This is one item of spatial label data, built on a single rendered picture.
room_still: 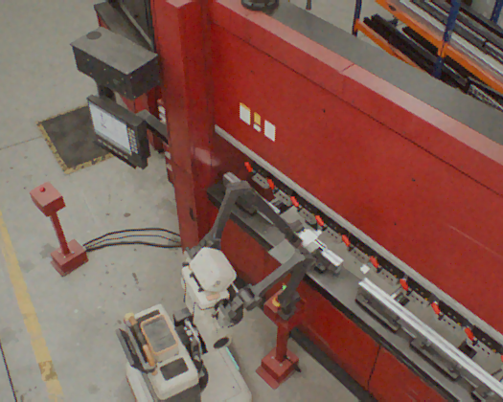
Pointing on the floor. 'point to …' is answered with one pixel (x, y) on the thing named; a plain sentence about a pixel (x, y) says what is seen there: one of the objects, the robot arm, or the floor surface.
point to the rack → (433, 41)
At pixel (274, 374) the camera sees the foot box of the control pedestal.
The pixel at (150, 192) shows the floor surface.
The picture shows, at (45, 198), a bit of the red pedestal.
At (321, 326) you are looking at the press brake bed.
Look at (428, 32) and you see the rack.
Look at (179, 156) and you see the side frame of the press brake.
